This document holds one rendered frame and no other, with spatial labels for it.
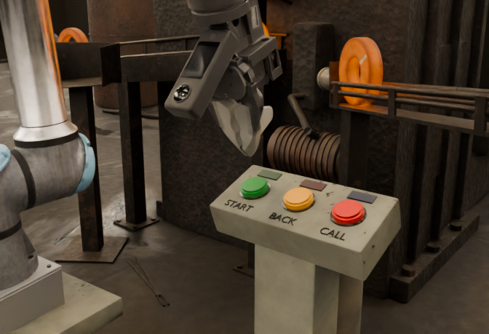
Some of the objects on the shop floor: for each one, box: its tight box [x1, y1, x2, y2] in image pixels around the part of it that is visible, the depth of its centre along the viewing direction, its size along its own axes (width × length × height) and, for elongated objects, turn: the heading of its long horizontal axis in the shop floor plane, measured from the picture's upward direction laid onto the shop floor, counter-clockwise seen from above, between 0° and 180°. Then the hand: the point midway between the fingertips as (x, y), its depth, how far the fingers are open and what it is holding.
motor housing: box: [267, 125, 341, 184], centre depth 149 cm, size 13×22×54 cm, turn 51°
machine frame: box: [154, 0, 489, 303], centre depth 195 cm, size 73×108×176 cm
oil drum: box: [87, 0, 158, 109], centre depth 456 cm, size 59×59×89 cm
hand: (244, 150), depth 75 cm, fingers closed
